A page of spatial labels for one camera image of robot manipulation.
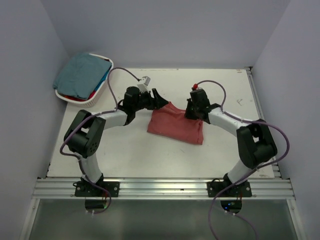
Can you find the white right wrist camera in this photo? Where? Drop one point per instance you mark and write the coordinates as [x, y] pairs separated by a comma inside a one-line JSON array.
[[196, 87]]

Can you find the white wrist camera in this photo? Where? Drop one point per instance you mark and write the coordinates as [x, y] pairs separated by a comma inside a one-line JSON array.
[[196, 87], [143, 84]]

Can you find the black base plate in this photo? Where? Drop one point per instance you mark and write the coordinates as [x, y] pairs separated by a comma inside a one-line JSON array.
[[215, 186], [85, 189]]

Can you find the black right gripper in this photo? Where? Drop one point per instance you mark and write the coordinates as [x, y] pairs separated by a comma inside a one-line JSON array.
[[188, 114]]

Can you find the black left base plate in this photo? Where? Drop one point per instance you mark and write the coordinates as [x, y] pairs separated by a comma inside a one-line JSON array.
[[85, 189]]

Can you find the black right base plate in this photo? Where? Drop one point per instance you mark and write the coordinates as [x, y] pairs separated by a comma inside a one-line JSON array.
[[215, 186]]

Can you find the blue t shirt in basket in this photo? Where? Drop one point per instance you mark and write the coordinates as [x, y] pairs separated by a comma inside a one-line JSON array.
[[102, 80]]

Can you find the aluminium mounting rail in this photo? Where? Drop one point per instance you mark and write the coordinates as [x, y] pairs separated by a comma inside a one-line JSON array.
[[164, 189]]

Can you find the white perforated laundry basket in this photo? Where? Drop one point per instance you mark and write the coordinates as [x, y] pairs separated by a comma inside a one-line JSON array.
[[91, 101]]

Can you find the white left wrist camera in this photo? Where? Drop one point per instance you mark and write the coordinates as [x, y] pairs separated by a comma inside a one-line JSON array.
[[143, 84]]

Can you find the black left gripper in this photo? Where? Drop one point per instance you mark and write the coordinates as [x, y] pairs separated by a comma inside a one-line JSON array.
[[157, 102]]

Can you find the teal t shirt in basket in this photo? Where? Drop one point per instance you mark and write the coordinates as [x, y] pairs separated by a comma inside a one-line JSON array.
[[80, 76]]

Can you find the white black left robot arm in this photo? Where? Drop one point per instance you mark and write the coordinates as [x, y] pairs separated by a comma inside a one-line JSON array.
[[84, 135]]

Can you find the salmon pink t shirt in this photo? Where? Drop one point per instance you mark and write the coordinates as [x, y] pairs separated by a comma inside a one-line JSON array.
[[169, 121]]

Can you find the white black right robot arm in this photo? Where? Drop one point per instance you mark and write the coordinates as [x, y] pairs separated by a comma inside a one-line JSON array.
[[255, 143]]

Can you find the red t shirt in basket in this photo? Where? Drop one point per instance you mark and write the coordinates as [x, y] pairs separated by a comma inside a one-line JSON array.
[[77, 99]]

